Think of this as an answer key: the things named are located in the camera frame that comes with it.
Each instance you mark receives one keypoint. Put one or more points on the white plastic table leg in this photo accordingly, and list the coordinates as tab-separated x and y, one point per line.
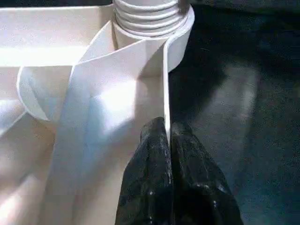
147	16

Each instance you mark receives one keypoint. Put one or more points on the black table mat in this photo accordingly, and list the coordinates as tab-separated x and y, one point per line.
246	140

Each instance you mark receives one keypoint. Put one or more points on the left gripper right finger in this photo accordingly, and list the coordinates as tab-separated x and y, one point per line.
197	187

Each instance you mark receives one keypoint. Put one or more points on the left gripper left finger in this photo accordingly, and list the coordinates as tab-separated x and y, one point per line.
150	182

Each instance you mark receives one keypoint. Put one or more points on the white plastic table top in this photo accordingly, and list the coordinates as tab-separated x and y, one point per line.
82	117

